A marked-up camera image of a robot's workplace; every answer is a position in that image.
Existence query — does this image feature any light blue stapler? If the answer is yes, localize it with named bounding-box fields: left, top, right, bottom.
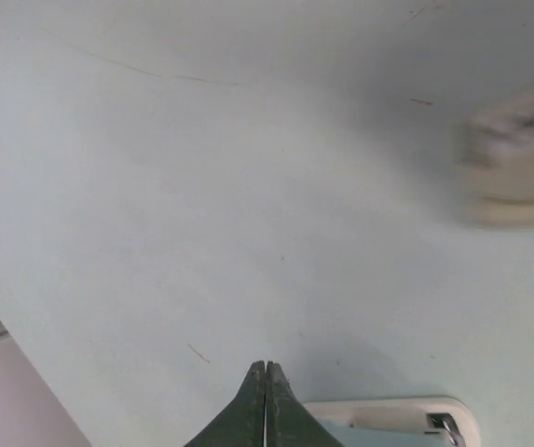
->
left=305, top=397, right=482, bottom=447

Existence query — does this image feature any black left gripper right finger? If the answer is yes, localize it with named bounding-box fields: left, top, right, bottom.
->
left=265, top=361, right=342, bottom=447

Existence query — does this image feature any beige black stapler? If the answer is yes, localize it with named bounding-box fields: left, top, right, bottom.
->
left=459, top=87, right=534, bottom=226

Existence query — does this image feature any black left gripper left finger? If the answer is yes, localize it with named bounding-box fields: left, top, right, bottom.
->
left=185, top=360, right=266, bottom=447

